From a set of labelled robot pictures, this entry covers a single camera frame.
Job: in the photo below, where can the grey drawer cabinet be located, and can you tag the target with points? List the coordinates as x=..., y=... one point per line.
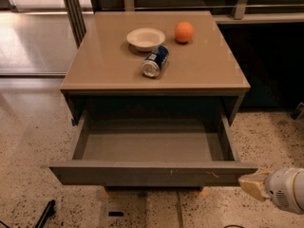
x=200, y=80

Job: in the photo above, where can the white bowl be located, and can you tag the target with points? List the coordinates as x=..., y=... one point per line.
x=145, y=39

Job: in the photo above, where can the blue soda can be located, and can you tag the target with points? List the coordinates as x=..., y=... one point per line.
x=152, y=65

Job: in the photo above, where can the metal railing shelf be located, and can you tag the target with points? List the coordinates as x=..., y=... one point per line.
x=226, y=11

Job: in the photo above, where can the orange fruit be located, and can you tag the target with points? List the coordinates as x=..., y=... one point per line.
x=184, y=32

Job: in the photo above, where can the black object on floor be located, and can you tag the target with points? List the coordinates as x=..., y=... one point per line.
x=48, y=212

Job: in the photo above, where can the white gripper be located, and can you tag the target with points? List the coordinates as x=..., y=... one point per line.
x=280, y=186

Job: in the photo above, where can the grey top drawer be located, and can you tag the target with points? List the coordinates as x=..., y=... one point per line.
x=152, y=153

